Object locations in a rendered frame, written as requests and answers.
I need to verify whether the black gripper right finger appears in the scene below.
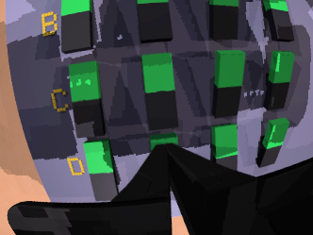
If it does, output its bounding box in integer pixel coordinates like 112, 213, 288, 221
163, 143, 313, 235

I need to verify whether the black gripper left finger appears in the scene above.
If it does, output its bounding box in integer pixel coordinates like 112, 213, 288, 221
7, 144, 173, 235

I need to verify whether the grey switch panel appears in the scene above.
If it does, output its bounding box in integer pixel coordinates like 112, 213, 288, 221
5, 0, 313, 204

